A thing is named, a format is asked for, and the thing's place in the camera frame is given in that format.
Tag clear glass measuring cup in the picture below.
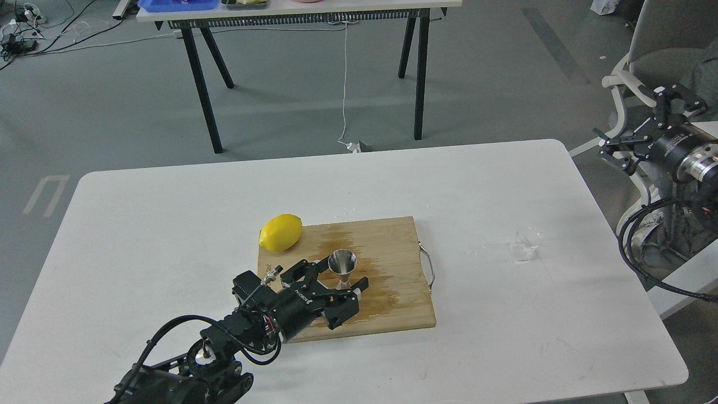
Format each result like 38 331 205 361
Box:
508 227 543 263

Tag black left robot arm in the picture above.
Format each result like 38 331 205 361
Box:
111 259 369 403

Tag person in grey clothes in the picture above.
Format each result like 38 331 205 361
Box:
635 43 716 270

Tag grey white office chair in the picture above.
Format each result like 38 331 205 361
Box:
568 0 718 236

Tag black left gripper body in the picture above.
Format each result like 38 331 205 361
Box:
273 281 338 342

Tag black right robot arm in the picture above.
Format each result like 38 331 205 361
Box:
596 84 716 304

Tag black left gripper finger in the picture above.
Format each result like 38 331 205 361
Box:
280 258 328 292
323 277 369 330

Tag white hanging cable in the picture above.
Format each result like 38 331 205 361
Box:
335 22 372 154

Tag wooden cutting board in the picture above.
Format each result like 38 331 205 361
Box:
256 217 436 342

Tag steel double jigger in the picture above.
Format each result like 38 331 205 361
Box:
328 250 357 290

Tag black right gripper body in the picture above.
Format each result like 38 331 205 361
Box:
648 123 717 182

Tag dark tray with food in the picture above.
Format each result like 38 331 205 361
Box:
220 0 269 11

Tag blue plastic tray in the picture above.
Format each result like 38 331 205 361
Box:
137 0 220 13

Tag floor cables bundle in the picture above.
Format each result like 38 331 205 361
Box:
0 0 180 71

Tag white background table black legs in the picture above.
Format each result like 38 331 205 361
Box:
137 0 464 154

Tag yellow lemon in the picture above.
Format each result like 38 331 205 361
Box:
259 214 303 253

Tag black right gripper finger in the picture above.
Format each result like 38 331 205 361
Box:
594 128 651 176
620 84 707 141

